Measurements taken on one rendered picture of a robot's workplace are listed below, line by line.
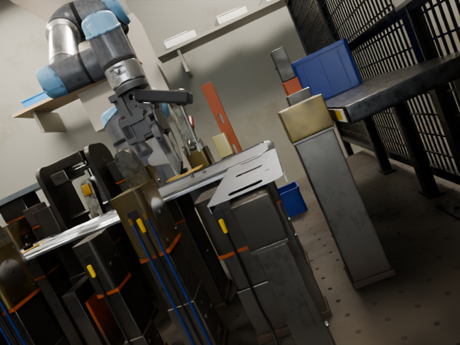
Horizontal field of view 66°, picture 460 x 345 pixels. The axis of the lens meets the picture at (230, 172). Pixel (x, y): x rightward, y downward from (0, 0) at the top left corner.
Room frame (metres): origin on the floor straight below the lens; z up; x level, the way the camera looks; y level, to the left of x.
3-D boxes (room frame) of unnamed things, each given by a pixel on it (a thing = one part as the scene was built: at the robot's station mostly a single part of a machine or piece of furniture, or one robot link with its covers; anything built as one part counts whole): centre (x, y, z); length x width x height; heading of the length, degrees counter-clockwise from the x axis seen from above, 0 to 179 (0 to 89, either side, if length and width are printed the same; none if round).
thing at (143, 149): (1.48, 0.33, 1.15); 0.15 x 0.15 x 0.10
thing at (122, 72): (0.78, 0.12, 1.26); 0.08 x 0.08 x 0.05
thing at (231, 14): (3.65, -0.63, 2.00); 0.33 x 0.32 x 0.08; 88
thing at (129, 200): (0.62, 0.17, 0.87); 0.12 x 0.07 x 0.35; 171
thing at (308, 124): (0.66, -0.17, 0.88); 0.08 x 0.08 x 0.36; 81
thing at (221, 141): (0.94, -0.01, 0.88); 0.04 x 0.04 x 0.37; 81
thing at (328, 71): (1.15, -0.40, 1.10); 0.30 x 0.17 x 0.13; 162
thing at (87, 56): (0.88, 0.15, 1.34); 0.11 x 0.11 x 0.08; 6
